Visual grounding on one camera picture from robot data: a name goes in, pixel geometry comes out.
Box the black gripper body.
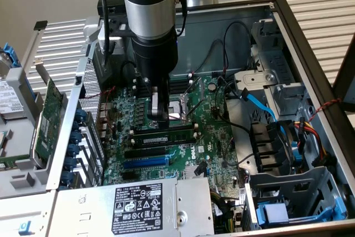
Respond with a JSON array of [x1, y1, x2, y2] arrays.
[[130, 28, 179, 82]]

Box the green RAM stick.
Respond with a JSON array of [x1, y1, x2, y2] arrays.
[[0, 155, 31, 172], [132, 130, 196, 148]]

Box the RAM slot white latches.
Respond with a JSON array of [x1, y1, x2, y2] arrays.
[[133, 73, 192, 83], [128, 132, 200, 145], [132, 79, 194, 91], [129, 122, 199, 135]]

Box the metal CPU socket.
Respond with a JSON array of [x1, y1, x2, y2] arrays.
[[148, 92, 195, 129]]

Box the thin metal locking lever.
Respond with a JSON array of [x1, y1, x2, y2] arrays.
[[186, 99, 211, 118]]

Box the metal socket cover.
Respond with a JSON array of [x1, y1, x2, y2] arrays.
[[181, 77, 208, 104]]

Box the open metal PC case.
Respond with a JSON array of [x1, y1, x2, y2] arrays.
[[0, 0, 355, 237]]

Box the long black expansion slot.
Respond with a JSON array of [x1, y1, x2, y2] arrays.
[[124, 147, 167, 159]]

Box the green motherboard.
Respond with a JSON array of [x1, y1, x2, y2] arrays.
[[101, 74, 245, 190]]

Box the blue expansion slot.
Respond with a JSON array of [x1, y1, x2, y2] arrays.
[[123, 155, 170, 169]]

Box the silver chipset heatsink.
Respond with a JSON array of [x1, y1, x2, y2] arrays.
[[183, 166, 207, 180]]

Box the blue card retainer clip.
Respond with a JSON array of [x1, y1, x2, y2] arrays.
[[68, 143, 81, 157], [65, 155, 78, 170], [69, 130, 83, 145], [75, 108, 89, 123], [60, 170, 75, 185]]

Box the short black expansion slot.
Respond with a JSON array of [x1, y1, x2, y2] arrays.
[[121, 170, 139, 181]]

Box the metal drive cage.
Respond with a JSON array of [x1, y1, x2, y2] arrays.
[[234, 18, 310, 117]]

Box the black cooling fan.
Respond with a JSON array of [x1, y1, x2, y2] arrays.
[[249, 120, 295, 175]]

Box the green graphics card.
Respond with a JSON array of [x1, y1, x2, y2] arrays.
[[29, 58, 70, 170]]

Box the silver power supply unit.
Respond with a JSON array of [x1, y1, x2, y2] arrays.
[[47, 177, 216, 237]]

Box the blue disk caddy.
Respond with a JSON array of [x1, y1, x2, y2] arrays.
[[1, 42, 22, 69]]

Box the blue plastic clip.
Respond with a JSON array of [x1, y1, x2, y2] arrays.
[[290, 140, 303, 167]]

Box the silver hard disk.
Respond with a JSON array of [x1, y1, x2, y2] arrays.
[[0, 52, 27, 117]]

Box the metal disk bay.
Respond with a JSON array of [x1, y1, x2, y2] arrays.
[[245, 166, 349, 231]]

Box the blue plastic disk tray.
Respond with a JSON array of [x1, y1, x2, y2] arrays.
[[255, 196, 347, 228]]

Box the dark brown board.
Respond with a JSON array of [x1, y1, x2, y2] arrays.
[[332, 33, 355, 114]]

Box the blue release latch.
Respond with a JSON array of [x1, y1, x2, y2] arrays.
[[18, 220, 33, 236]]

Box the thin black wire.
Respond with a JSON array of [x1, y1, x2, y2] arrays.
[[221, 153, 255, 167], [119, 60, 139, 82], [221, 21, 253, 82], [193, 39, 225, 76], [216, 75, 252, 135]]

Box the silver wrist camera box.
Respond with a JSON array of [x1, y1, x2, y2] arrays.
[[97, 18, 134, 55]]

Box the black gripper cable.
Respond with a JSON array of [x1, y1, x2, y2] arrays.
[[174, 0, 189, 37]]

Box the red black twisted wire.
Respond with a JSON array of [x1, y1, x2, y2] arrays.
[[307, 98, 344, 124], [82, 86, 118, 100]]

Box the black camera cable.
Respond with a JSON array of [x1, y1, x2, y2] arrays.
[[95, 0, 111, 67]]

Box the blue SATA wire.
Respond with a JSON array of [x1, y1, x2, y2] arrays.
[[241, 87, 286, 137]]

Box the black yellow wire bundle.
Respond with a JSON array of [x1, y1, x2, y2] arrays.
[[210, 189, 245, 235]]

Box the yellow red power wires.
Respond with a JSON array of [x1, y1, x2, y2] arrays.
[[293, 117, 338, 170]]

